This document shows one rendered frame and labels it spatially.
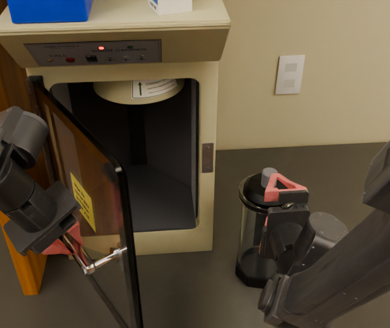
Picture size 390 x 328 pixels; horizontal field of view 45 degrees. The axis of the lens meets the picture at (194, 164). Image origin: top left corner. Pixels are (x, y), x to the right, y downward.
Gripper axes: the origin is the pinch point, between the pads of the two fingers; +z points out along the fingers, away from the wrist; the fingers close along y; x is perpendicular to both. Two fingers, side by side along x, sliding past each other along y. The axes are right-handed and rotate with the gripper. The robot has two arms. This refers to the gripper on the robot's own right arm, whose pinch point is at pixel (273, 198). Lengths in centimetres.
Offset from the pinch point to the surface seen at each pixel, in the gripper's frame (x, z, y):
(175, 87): 15.8, 17.2, 13.9
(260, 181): 0.9, 6.6, -1.2
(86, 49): 29.0, 4.4, 27.0
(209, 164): 10.0, 12.3, -0.7
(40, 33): 34.3, 0.7, 30.9
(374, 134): -46, 56, -24
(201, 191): 11.5, 12.5, -7.5
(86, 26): 28.1, 0.7, 31.7
